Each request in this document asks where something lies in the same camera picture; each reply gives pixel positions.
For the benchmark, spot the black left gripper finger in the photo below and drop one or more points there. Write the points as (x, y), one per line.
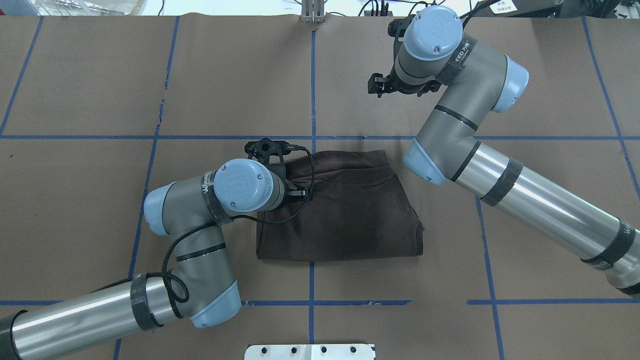
(297, 194)

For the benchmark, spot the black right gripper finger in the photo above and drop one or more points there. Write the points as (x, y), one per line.
(378, 81)
(380, 90)

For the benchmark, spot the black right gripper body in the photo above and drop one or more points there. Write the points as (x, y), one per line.
(400, 85)

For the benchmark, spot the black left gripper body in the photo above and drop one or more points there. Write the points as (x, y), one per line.
(297, 193)

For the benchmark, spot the brown t-shirt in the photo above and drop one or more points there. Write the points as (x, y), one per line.
(359, 210)

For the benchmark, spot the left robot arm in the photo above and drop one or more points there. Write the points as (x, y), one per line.
(194, 280)

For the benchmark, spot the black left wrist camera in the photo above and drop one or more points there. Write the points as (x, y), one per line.
(270, 153)

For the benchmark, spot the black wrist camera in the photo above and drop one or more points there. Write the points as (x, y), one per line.
(396, 29)
(270, 153)

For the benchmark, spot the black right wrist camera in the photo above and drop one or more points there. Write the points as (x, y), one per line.
(396, 29)

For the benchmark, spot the aluminium frame post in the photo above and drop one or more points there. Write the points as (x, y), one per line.
(312, 11)

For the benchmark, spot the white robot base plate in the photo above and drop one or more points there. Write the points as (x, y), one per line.
(327, 351)

